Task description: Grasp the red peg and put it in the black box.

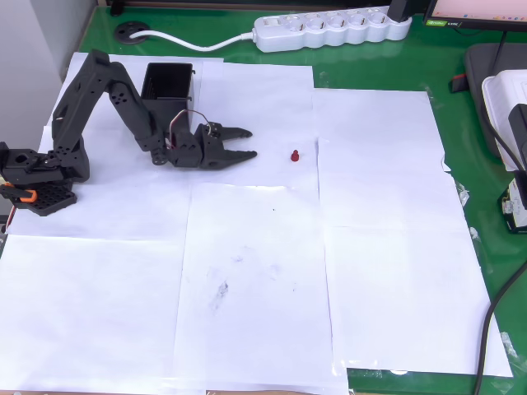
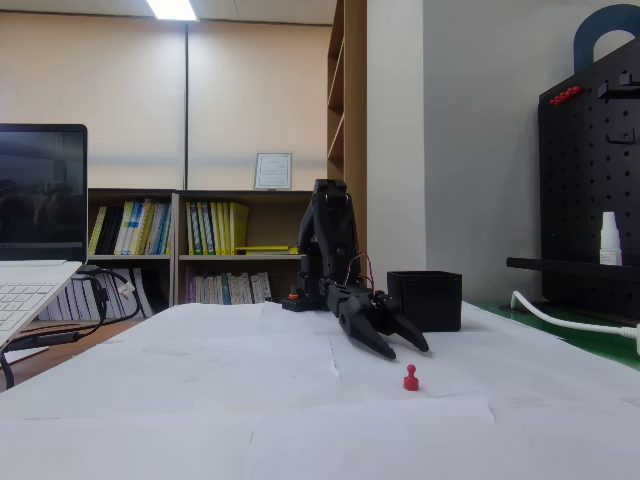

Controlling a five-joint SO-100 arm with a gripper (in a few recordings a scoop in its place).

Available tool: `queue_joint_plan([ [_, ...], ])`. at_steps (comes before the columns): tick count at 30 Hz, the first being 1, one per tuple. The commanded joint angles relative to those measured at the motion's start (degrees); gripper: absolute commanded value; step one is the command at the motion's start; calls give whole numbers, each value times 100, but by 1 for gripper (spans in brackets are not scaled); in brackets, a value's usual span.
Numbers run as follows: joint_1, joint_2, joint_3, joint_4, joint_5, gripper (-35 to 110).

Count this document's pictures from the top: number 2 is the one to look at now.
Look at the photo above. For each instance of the white plastic bottle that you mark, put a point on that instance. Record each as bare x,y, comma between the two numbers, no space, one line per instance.
611,240

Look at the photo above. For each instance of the ceiling light panel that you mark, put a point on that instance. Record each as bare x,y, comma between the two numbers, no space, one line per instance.
172,9

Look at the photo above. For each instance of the black square plastic cup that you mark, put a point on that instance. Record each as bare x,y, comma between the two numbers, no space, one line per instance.
435,300

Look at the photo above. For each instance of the row of white books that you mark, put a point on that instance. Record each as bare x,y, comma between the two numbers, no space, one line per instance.
230,287
80,300

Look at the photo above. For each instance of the dark blue arch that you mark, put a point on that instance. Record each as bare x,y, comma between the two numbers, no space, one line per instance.
582,40

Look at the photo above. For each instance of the row of yellow binders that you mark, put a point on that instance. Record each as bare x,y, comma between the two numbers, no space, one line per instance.
220,227

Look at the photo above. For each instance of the white power strip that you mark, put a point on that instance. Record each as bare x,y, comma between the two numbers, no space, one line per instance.
638,342

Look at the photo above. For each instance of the white paper sheet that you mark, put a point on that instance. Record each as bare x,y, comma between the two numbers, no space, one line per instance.
475,370
225,320
200,380
125,450

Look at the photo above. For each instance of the row of red pegs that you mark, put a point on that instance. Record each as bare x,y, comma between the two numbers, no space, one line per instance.
565,95

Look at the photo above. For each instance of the small red object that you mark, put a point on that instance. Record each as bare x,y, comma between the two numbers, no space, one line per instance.
411,381

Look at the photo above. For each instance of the flat yellow folder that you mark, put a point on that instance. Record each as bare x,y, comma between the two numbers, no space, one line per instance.
265,249

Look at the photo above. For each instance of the white laptop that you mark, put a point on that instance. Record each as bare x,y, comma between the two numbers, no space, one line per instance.
40,200

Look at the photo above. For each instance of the tall wooden shelf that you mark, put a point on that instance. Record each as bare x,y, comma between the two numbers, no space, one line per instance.
350,100

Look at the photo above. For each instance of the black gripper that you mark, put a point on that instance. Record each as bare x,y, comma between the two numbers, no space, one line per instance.
361,320

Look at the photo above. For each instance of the black pegboard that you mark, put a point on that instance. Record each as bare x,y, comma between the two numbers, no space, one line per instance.
575,200

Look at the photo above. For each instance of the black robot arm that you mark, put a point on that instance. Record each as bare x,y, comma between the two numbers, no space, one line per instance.
330,225

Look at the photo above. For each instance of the low wooden bookshelf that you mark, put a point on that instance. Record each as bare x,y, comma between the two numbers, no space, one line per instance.
130,260
270,260

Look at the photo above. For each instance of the row of colourful books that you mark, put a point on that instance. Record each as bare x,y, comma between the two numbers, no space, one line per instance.
135,230

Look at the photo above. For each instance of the framed certificate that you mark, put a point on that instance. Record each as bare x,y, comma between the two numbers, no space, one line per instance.
273,171

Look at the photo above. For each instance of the green desk mat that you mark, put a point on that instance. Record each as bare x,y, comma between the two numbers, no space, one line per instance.
550,337

